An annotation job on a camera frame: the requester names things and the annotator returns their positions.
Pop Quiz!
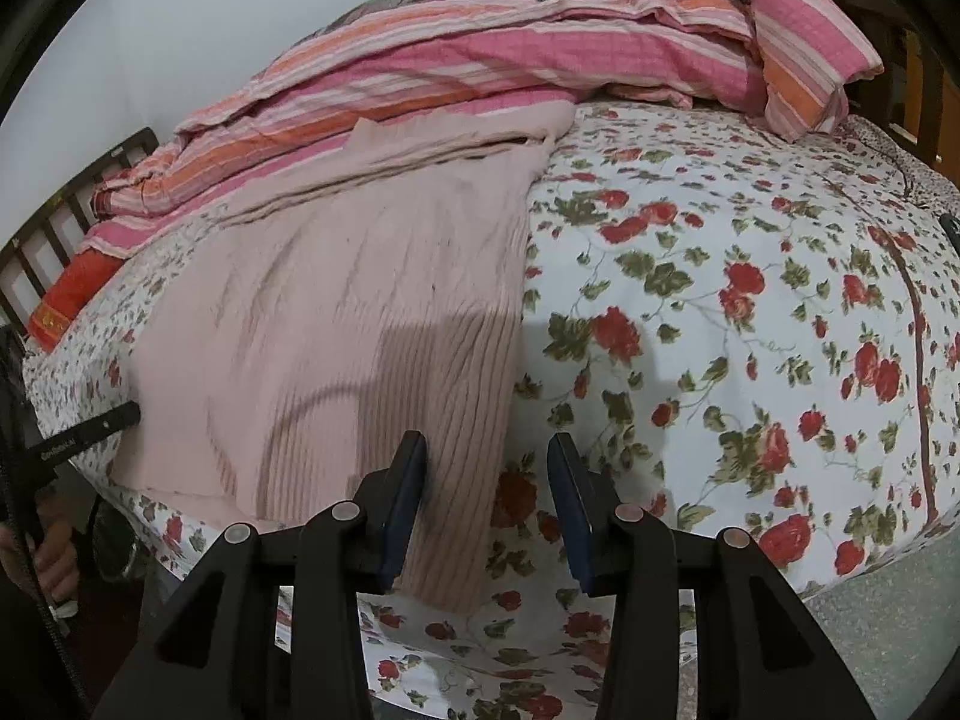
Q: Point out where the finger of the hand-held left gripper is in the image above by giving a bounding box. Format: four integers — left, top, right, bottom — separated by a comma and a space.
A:
71, 401, 142, 458

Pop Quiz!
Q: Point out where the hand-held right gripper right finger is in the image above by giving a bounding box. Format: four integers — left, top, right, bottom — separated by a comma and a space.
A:
547, 433, 875, 720

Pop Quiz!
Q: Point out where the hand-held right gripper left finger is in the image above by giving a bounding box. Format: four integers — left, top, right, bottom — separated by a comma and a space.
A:
90, 431, 428, 720

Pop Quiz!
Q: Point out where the pale pink knit sweater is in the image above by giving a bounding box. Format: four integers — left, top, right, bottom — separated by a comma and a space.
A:
109, 101, 578, 612

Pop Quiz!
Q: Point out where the person's left hand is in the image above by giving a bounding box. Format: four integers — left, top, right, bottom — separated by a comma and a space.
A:
28, 499, 82, 614

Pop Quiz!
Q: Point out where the red pillow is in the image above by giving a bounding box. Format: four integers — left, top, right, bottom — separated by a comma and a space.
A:
26, 244, 125, 353

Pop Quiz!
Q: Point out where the floral bed sheet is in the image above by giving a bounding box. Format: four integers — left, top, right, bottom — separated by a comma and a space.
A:
22, 101, 960, 720

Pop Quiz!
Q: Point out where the dark wooden headboard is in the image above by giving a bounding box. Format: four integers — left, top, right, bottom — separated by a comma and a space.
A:
0, 127, 162, 331

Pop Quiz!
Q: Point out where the pink orange striped quilt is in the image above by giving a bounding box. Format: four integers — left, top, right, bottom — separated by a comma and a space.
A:
79, 0, 758, 256

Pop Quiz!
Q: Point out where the pink striped pillow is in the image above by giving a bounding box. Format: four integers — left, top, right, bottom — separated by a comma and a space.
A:
750, 0, 886, 142

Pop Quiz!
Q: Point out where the brown wooden headboard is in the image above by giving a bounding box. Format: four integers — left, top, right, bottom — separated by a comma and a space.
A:
795, 0, 960, 181

